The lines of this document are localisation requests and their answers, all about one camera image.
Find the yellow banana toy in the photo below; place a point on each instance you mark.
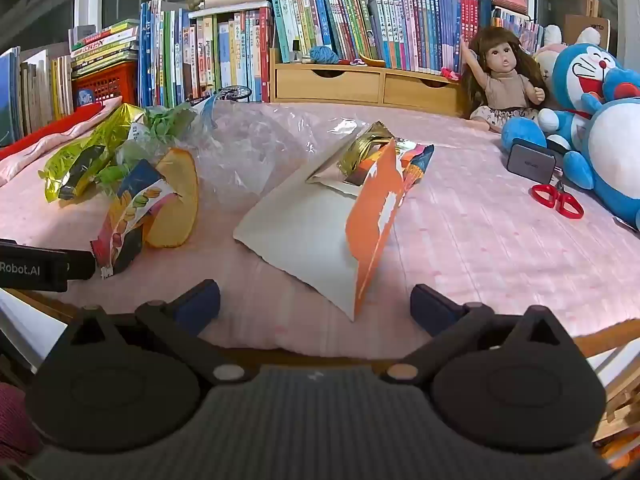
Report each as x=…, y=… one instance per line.
x=372, y=61

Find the grey power bank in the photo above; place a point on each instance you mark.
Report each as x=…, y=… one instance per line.
x=530, y=162

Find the wooden drawer organizer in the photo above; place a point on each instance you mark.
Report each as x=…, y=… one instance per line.
x=325, y=85

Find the colourful macaron snack packet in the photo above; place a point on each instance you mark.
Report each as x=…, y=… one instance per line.
x=125, y=215

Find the row of slim colourful books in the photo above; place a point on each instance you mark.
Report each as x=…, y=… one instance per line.
x=400, y=30

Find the white orange paper box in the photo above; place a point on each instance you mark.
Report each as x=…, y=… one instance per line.
x=295, y=230

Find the green white label wrapper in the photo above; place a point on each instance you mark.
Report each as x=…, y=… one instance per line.
x=131, y=152

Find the red scissors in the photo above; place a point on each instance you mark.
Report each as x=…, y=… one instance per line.
x=550, y=195

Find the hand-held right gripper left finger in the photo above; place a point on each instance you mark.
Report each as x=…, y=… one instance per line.
x=197, y=307

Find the blue white wrapper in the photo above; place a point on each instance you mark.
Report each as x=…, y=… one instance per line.
x=206, y=110

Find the small glass bottle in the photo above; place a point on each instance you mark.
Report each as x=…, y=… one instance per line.
x=296, y=55

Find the brown cardboard box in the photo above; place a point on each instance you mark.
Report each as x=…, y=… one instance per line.
x=580, y=30

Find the wooden frame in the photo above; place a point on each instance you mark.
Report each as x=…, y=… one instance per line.
x=622, y=400

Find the blue yarn ball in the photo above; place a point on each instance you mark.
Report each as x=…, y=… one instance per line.
x=324, y=55

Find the green crumpled wrapper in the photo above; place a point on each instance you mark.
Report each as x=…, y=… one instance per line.
x=167, y=122

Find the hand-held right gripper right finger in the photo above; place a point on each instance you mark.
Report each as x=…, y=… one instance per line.
x=432, y=310

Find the stack of flat colourful books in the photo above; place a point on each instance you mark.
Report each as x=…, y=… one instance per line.
x=105, y=50

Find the toy bicycle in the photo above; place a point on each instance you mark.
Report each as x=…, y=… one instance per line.
x=235, y=92

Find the gold foil wrapper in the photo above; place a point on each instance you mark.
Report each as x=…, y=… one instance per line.
x=362, y=152

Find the folded red pink cloth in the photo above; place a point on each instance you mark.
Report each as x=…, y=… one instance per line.
x=45, y=142

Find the yellow round packaging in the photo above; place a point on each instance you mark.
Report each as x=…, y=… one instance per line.
x=180, y=195

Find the brown haired doll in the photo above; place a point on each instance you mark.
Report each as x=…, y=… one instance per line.
x=505, y=80

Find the row of thin pastel books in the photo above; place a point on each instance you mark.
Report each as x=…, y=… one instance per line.
x=520, y=27

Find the yellow green foil wrapper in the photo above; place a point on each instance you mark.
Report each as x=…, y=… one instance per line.
x=75, y=165

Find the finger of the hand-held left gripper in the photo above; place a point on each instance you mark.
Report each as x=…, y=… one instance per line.
x=82, y=265

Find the blue cat plush toy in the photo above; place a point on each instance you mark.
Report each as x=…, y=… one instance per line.
x=585, y=77
x=617, y=150

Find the pink rabbit plush toy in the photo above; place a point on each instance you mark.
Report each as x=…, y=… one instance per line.
x=545, y=57

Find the clear plastic bag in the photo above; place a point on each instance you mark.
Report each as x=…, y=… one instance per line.
x=250, y=150

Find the orange blue snack packet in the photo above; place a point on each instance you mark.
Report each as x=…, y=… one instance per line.
x=417, y=160

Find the red plastic basket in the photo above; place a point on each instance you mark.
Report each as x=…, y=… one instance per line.
x=107, y=85

